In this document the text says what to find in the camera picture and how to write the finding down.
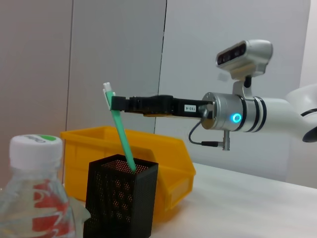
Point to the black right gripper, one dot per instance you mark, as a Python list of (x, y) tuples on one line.
[(190, 109)]

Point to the green utility knife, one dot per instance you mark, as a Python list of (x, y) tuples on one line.
[(123, 141)]

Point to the clear plastic water bottle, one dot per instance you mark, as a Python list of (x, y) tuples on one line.
[(37, 193)]

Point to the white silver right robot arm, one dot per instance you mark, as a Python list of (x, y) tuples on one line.
[(267, 114)]

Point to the black mesh pen holder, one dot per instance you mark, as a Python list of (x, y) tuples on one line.
[(119, 196)]

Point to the translucent green fruit bowl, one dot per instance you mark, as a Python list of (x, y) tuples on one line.
[(81, 215)]

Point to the yellow plastic storage bin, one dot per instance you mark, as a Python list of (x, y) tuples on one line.
[(168, 153)]

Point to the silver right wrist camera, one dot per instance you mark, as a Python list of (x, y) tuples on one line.
[(247, 54)]

